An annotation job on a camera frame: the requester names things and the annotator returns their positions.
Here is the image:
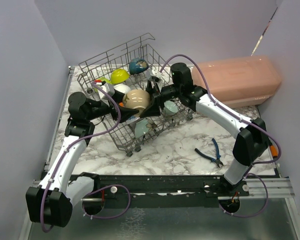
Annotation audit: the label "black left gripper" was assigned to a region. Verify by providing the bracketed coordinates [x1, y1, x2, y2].
[86, 88, 139, 122]

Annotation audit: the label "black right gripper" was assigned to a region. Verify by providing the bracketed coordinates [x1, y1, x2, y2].
[137, 80, 182, 117]

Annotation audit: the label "beige patterned bowl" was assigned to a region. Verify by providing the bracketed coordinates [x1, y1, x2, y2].
[122, 89, 151, 117]

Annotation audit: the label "celadon green bowl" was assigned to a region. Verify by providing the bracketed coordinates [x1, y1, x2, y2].
[134, 118, 157, 139]

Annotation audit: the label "grey bowl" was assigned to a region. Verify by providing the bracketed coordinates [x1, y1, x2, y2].
[113, 83, 132, 95]

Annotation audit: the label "dark brown bowl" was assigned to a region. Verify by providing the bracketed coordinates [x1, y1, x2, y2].
[128, 57, 149, 75]

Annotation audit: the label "yellow-green bowl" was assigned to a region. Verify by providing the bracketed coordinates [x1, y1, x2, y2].
[110, 68, 130, 85]

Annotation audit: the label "blue floral bowl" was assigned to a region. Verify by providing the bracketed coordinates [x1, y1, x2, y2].
[125, 116, 140, 125]

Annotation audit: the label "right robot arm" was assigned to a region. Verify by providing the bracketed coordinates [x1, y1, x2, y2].
[140, 62, 269, 196]

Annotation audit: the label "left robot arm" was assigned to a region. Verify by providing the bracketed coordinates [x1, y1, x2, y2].
[25, 92, 139, 233]

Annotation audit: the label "orange-tipped screwdriver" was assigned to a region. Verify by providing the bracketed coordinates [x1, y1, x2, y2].
[269, 142, 279, 159]

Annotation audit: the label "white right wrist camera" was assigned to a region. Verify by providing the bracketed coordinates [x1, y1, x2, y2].
[146, 68, 163, 83]

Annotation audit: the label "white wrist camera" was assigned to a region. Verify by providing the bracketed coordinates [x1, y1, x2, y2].
[93, 83, 115, 100]
[146, 68, 163, 83]

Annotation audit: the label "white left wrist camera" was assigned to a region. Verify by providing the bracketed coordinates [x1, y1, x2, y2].
[93, 83, 115, 100]

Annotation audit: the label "grey wire dish rack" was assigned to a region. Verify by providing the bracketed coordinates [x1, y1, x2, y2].
[78, 33, 202, 156]

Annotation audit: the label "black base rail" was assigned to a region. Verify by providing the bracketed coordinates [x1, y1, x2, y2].
[80, 172, 249, 209]

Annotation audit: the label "blue-handled pliers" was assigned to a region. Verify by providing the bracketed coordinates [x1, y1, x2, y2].
[194, 137, 225, 168]

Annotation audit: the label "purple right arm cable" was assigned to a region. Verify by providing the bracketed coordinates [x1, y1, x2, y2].
[161, 53, 283, 218]

